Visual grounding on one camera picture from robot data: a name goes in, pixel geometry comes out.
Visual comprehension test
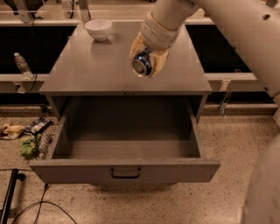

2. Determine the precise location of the black floor cable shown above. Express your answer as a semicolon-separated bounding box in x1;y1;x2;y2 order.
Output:
10;183;77;224

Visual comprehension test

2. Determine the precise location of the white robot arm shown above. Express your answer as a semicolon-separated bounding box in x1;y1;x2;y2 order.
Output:
130;0;280;224

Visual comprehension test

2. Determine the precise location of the open grey top drawer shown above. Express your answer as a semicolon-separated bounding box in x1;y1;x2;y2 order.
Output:
30;96;220;184

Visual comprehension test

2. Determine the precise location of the clear plastic water bottle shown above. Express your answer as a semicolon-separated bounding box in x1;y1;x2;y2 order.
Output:
14;52;33;80

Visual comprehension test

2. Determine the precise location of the green snack bag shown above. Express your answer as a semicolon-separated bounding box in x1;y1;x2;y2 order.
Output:
19;135;41;159

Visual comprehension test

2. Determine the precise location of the black drawer handle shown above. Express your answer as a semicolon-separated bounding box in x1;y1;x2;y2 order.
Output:
110;168;142;179

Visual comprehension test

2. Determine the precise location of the checkered snack bag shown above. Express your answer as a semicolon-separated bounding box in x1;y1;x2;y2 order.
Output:
38;126;55;159

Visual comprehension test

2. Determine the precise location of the black metal stand leg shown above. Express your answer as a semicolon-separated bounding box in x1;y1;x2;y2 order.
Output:
0;169;25;224

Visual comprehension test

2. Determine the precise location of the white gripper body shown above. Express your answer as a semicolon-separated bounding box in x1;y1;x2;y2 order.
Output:
140;12;181;51

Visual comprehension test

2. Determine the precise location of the dark blue snack bag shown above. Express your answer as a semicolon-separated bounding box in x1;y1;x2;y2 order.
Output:
24;117;53;135

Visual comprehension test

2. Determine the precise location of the grey metal cabinet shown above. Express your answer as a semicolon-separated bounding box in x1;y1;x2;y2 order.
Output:
38;20;212;121

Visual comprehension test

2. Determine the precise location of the yellow crumpled snack bag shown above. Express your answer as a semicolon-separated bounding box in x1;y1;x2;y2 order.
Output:
0;124;24;140

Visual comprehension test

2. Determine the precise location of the white ceramic bowl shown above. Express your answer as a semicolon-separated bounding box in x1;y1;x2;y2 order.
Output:
85;19;112;41

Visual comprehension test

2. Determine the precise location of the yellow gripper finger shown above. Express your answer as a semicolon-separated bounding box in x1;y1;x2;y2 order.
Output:
129;32;151;60
150;50;169;78

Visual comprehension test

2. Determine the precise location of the blue pepsi can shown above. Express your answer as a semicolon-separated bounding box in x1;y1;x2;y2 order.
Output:
132;55;151;77

